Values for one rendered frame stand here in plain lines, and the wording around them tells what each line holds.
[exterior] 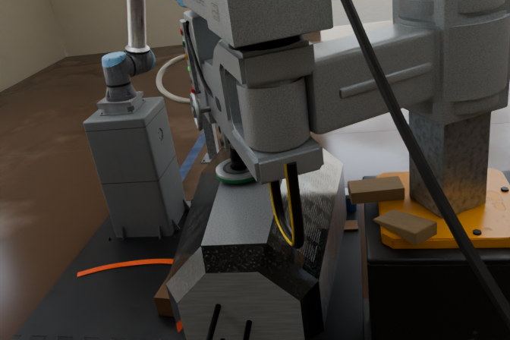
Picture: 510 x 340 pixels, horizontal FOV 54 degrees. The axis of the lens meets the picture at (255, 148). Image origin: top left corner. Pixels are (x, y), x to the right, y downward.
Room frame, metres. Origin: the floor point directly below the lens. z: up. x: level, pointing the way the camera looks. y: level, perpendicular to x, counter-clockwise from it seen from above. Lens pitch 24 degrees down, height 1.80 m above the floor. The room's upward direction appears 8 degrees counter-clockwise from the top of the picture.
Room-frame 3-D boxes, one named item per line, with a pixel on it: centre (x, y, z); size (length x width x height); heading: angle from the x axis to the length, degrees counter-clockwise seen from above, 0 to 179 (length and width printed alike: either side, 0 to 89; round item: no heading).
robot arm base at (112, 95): (3.06, 0.78, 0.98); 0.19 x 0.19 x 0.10
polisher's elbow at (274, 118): (1.34, -0.07, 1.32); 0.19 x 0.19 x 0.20
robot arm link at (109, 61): (3.07, 0.77, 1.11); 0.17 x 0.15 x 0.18; 139
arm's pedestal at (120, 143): (3.06, 0.78, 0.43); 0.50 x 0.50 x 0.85; 78
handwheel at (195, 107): (1.83, 0.17, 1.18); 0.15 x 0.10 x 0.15; 13
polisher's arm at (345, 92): (1.50, -0.49, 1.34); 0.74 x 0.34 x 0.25; 112
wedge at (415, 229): (1.45, -0.47, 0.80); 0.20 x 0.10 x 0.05; 27
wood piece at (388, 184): (1.68, -0.44, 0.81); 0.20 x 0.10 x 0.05; 85
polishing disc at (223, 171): (1.98, 0.08, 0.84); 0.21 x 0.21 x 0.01
